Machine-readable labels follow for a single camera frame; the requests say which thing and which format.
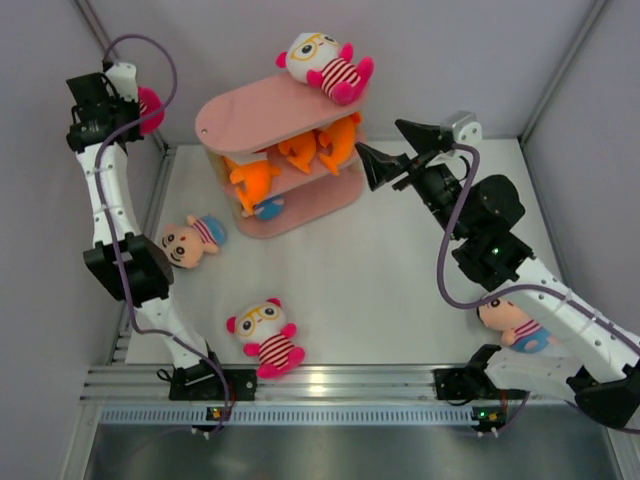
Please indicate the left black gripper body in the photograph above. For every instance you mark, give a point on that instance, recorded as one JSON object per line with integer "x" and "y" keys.
{"x": 126, "y": 110}

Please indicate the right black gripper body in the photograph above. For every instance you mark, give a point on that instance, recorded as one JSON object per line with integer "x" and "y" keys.
{"x": 437, "y": 187}

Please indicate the white panda plush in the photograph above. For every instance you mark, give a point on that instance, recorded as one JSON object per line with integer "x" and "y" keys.
{"x": 150, "y": 109}
{"x": 321, "y": 62}
{"x": 267, "y": 335}

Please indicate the large orange shark plush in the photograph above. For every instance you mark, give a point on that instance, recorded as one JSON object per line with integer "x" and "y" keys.
{"x": 340, "y": 136}

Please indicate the small orange shark plush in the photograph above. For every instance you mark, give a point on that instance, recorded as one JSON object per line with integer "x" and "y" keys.
{"x": 299, "y": 150}

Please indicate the boy doll plush blue cap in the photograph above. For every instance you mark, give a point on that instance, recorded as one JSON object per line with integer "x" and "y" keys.
{"x": 185, "y": 245}

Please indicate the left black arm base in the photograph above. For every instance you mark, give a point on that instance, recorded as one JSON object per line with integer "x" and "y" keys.
{"x": 202, "y": 383}

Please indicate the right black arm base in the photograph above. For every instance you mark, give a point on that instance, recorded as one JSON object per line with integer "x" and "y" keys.
{"x": 458, "y": 387}

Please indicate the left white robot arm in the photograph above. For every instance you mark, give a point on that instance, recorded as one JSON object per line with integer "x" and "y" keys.
{"x": 129, "y": 265}

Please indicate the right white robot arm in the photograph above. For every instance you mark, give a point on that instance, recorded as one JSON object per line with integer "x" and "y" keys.
{"x": 480, "y": 260}

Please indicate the pink three-tier toy shelf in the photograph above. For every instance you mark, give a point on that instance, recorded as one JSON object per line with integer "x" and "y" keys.
{"x": 246, "y": 124}

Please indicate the boy doll plush on shelf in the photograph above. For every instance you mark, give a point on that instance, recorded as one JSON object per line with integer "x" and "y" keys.
{"x": 267, "y": 209}

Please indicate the orange shark plush on shelf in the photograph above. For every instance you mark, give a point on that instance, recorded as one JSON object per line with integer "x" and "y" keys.
{"x": 253, "y": 182}

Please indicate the boy doll plush right side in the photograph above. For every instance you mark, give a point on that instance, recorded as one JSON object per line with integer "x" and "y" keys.
{"x": 517, "y": 329}

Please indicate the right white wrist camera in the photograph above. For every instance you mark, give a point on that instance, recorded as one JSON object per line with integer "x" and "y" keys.
{"x": 464, "y": 128}

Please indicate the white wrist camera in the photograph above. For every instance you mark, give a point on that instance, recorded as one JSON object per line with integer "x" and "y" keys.
{"x": 123, "y": 76}
{"x": 464, "y": 128}

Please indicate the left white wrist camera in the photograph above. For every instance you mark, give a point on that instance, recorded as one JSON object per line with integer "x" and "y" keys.
{"x": 123, "y": 76}

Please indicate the aluminium front rail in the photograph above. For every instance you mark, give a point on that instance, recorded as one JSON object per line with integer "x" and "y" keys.
{"x": 332, "y": 383}

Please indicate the white slotted cable duct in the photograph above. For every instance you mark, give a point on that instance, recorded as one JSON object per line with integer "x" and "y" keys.
{"x": 291, "y": 415}

